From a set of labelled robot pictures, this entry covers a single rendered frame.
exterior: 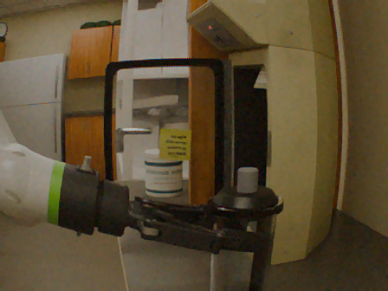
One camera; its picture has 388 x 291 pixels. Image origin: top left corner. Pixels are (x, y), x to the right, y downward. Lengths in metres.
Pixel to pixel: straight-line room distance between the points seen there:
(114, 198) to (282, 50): 0.49
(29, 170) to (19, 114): 5.31
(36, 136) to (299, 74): 5.12
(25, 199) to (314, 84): 0.64
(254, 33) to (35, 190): 0.55
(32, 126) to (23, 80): 0.66
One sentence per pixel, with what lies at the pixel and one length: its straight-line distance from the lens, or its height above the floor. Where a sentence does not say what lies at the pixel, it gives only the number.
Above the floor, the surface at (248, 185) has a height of 1.19.
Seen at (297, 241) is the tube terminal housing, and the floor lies 0.99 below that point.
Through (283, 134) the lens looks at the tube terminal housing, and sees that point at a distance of 0.93.
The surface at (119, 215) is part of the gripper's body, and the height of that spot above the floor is 1.17.
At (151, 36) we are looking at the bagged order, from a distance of 2.26.
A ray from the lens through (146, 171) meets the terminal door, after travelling 1.21.
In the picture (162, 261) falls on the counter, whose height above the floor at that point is 0.94.
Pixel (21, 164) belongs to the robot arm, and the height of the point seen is 1.23.
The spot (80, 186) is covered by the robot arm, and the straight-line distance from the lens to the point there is 0.58.
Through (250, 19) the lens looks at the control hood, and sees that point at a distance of 0.91.
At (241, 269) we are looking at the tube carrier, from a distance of 0.64.
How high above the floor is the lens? 1.33
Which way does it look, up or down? 8 degrees down
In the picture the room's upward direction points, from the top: straight up
